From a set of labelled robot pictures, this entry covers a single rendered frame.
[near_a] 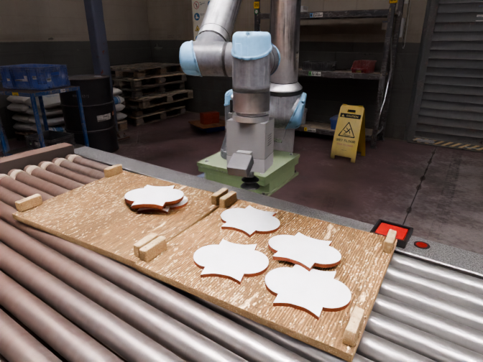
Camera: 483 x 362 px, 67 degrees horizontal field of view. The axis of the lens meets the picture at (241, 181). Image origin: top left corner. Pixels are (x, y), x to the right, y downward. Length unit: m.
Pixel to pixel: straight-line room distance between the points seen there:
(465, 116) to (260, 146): 4.65
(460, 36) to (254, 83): 4.59
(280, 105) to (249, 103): 0.44
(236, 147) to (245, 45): 0.20
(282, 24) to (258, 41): 0.41
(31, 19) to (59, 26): 0.40
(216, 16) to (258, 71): 0.25
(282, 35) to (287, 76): 0.12
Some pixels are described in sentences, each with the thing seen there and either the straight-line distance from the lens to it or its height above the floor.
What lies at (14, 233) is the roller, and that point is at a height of 0.92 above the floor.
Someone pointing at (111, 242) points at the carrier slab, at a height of 0.94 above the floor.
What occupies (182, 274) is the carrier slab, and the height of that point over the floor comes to 0.94.
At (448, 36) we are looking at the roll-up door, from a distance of 5.21.
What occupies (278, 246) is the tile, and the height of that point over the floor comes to 0.95.
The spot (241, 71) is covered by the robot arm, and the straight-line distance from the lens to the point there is 0.71.
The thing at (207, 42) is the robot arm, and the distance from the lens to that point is 0.86.
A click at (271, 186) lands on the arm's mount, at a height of 0.90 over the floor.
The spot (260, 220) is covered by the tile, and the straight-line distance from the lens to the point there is 0.83.
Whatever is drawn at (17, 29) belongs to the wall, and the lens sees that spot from 5.97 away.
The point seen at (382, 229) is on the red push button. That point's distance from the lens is 0.89.
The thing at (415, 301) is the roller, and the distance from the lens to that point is 0.72.
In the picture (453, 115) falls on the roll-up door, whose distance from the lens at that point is 5.27.
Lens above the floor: 1.34
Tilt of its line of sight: 22 degrees down
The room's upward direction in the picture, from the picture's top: straight up
